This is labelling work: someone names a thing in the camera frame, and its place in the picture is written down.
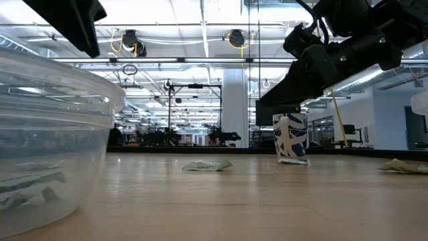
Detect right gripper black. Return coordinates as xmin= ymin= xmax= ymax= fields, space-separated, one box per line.
xmin=259 ymin=43 xmax=340 ymax=108

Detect white sweetener packet dark border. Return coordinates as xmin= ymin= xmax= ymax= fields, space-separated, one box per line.
xmin=278 ymin=157 xmax=311 ymax=166

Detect green white sweetener packet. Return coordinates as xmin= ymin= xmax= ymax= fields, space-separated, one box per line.
xmin=13 ymin=160 xmax=62 ymax=172
xmin=0 ymin=187 xmax=64 ymax=212
xmin=377 ymin=158 xmax=428 ymax=175
xmin=0 ymin=170 xmax=67 ymax=195
xmin=181 ymin=159 xmax=235 ymax=173

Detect black monitor screen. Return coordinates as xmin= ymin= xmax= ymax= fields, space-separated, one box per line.
xmin=255 ymin=99 xmax=302 ymax=127

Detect white blue patterned mug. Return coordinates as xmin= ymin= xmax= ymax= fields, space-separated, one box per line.
xmin=272 ymin=112 xmax=308 ymax=160

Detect clear round plastic container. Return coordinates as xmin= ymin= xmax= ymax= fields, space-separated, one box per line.
xmin=410 ymin=89 xmax=428 ymax=132
xmin=0 ymin=28 xmax=127 ymax=239

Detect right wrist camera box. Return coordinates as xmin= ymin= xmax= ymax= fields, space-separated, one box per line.
xmin=283 ymin=22 xmax=322 ymax=61

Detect yellow cable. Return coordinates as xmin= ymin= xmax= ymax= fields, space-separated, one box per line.
xmin=330 ymin=87 xmax=349 ymax=149

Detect black retractable cable reel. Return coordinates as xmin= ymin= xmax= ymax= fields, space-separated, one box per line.
xmin=227 ymin=29 xmax=255 ymax=58
xmin=120 ymin=29 xmax=148 ymax=58

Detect black station frame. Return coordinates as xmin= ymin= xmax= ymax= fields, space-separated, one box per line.
xmin=168 ymin=83 xmax=223 ymax=148

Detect black aluminium table frame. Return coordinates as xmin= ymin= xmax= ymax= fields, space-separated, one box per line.
xmin=106 ymin=145 xmax=428 ymax=161

